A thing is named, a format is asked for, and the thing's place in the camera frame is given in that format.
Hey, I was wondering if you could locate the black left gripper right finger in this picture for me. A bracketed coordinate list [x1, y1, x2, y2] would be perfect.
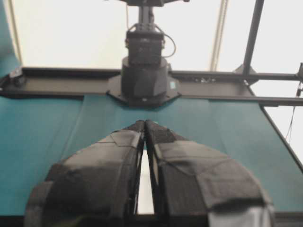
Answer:
[145, 120, 276, 227]

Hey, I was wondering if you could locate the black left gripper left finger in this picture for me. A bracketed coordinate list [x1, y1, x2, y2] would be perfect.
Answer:
[24, 121, 144, 227]

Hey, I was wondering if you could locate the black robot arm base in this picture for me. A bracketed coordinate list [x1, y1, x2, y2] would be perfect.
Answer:
[107, 0, 180, 107]

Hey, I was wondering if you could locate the black aluminium frame rail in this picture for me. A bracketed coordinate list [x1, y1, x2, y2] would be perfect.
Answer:
[0, 68, 303, 107]

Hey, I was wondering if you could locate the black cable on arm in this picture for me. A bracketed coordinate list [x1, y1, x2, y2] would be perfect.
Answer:
[161, 33, 177, 58]

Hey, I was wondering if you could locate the black vertical frame post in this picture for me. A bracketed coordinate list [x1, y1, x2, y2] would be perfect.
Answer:
[243, 0, 264, 76]

